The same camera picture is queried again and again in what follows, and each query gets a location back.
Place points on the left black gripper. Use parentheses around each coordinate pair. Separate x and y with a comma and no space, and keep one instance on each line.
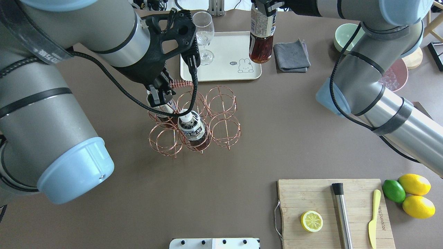
(141,71)

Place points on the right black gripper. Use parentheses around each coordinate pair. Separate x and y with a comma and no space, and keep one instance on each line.
(300,7)

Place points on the tea bottle white cap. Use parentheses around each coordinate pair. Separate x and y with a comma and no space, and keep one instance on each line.
(261,35)

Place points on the copper wire bottle basket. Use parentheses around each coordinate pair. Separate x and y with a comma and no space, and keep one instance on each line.
(217,124)

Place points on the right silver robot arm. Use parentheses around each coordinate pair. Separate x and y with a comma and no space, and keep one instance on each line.
(392,29)

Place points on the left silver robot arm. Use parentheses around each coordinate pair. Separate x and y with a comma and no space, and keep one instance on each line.
(48,145)

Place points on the grey folded cloth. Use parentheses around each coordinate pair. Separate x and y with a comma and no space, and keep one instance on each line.
(292,57)

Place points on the cream rabbit tray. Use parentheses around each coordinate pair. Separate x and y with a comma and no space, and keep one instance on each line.
(232,61)

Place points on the clear wine glass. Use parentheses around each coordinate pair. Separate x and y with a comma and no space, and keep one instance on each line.
(205,32)

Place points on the green ceramic bowl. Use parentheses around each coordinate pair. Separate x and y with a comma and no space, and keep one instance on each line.
(344,33)

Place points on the pink bowl with ice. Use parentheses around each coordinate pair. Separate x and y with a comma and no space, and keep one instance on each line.
(396,76)

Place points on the wooden cup tree stand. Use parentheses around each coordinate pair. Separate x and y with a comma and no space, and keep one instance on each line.
(413,60)

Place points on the wooden cutting board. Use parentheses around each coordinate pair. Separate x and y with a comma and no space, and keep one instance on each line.
(297,196)

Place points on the black glass rack tray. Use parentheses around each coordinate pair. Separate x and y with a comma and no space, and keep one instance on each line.
(436,57)

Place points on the steel muddler black tip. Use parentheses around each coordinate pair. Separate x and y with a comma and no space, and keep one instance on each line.
(344,225)

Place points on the lemon half slice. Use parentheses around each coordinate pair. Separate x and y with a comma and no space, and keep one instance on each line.
(311,221)

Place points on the green lime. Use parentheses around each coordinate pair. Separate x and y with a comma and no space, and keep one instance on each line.
(393,191)

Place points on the yellow lemon left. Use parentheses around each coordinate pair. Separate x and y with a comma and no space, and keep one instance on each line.
(415,184)

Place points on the yellow lemon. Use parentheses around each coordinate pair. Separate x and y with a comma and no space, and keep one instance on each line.
(415,184)
(418,207)

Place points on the yellow plastic knife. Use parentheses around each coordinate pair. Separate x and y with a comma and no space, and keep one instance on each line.
(372,225)

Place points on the yellow lemon right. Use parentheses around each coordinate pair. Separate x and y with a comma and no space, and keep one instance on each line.
(418,207)

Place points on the white pedestal base plate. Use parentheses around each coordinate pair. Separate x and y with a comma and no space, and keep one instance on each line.
(215,243)

